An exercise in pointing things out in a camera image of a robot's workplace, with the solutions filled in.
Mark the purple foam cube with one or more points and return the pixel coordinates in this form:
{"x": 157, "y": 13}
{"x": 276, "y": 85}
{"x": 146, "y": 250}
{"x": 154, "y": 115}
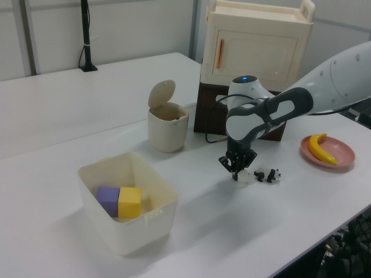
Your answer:
{"x": 107, "y": 199}

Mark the yellow toy banana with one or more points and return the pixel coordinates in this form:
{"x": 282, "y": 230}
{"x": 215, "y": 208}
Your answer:
{"x": 317, "y": 150}

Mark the pink round plate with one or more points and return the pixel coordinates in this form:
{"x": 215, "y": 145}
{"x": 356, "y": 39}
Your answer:
{"x": 343, "y": 153}

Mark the black mesh chair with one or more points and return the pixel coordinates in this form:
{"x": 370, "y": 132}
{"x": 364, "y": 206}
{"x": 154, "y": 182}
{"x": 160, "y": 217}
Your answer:
{"x": 353, "y": 246}

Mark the black pole stand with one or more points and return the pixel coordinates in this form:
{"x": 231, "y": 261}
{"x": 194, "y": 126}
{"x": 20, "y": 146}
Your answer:
{"x": 86, "y": 43}

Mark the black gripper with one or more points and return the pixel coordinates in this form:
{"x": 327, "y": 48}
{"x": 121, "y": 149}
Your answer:
{"x": 239, "y": 149}

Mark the cream open plastic bin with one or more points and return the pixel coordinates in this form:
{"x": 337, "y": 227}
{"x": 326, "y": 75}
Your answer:
{"x": 130, "y": 234}

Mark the beige trash can with lid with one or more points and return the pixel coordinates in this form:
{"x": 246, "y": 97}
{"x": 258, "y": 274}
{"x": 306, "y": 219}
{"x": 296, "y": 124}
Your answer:
{"x": 168, "y": 133}

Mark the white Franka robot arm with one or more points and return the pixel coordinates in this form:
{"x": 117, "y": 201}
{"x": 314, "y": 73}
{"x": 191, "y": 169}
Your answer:
{"x": 333, "y": 84}

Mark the small cream toy piece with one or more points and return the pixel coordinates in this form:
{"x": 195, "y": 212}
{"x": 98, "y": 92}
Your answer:
{"x": 245, "y": 177}

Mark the yellow foam cube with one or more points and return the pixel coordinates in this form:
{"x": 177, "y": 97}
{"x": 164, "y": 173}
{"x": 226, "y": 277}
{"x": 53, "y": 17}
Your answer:
{"x": 130, "y": 202}

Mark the small panda toy figure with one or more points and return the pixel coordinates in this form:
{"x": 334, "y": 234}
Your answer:
{"x": 268, "y": 175}

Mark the dark wood drawer box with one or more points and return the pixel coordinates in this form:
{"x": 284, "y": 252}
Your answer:
{"x": 208, "y": 116}

